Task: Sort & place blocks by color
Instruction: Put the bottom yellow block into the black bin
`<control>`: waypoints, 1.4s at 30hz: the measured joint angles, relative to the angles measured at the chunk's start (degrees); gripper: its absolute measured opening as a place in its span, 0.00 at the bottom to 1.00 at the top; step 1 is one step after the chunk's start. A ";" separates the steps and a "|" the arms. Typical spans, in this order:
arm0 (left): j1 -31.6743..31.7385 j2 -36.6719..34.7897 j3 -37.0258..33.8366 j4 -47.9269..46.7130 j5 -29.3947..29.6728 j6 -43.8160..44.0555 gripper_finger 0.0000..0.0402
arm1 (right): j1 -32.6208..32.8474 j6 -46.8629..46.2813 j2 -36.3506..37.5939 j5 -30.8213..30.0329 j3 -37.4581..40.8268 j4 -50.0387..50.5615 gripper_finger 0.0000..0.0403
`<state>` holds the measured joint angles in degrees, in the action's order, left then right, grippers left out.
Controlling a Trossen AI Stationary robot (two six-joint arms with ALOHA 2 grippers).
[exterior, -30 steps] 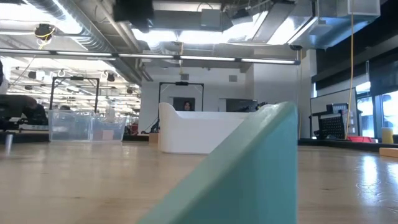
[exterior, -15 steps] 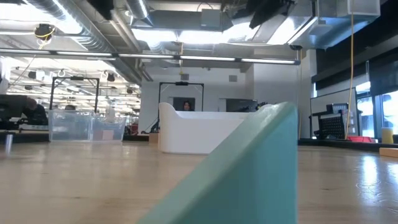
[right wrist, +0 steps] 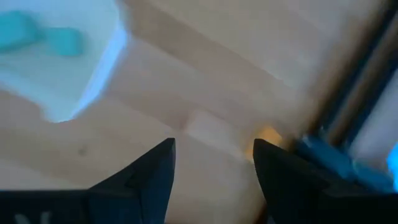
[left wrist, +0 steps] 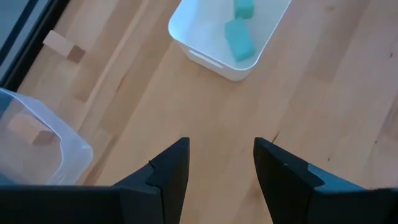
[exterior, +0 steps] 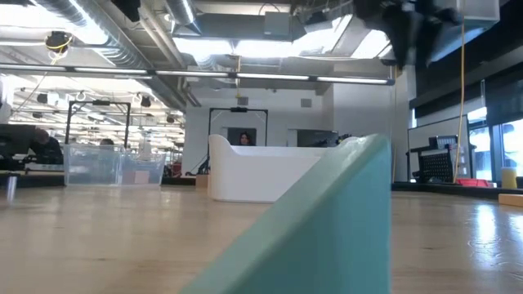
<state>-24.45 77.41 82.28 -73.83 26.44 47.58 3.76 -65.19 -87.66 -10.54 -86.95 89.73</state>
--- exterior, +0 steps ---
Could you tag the black monitor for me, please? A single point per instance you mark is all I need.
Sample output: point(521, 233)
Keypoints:
point(316, 139)
point(16, 139)

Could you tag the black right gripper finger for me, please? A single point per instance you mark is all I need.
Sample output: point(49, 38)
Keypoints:
point(401, 41)
point(425, 41)

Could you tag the black aluminium table frame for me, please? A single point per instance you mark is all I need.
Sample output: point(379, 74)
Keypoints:
point(449, 190)

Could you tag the grey wall speaker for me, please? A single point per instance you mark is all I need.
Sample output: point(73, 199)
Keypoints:
point(306, 103)
point(242, 101)

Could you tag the green triangular wedge block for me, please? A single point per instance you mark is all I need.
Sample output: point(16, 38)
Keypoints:
point(327, 228)

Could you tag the person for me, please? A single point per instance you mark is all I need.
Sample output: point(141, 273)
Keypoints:
point(47, 149)
point(245, 139)
point(107, 142)

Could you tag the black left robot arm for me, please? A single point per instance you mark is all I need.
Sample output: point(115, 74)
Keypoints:
point(126, 8)

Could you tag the yellow container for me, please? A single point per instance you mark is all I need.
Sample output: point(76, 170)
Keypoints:
point(509, 178)

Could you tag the red tray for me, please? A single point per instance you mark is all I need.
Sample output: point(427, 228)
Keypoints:
point(472, 183)

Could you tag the overhead light bar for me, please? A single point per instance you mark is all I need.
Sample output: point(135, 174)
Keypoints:
point(269, 76)

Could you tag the white plastic bin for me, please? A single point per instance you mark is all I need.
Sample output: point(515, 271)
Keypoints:
point(253, 175)

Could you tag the white partition panel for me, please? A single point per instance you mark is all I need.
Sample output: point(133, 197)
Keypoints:
point(429, 126)

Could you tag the tan pink small block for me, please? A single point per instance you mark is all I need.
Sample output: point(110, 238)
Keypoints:
point(202, 181)

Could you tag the orange rectangular block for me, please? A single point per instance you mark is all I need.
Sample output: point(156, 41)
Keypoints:
point(510, 200)

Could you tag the black perforated rack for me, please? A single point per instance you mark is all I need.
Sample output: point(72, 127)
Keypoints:
point(437, 165)

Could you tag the black ceiling device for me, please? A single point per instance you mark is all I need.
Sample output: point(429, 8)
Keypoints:
point(58, 41)

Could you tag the black frame rig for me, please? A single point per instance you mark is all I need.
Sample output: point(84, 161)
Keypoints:
point(98, 103)
point(239, 109)

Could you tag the clear plastic bin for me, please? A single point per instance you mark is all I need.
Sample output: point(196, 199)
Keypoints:
point(90, 167)

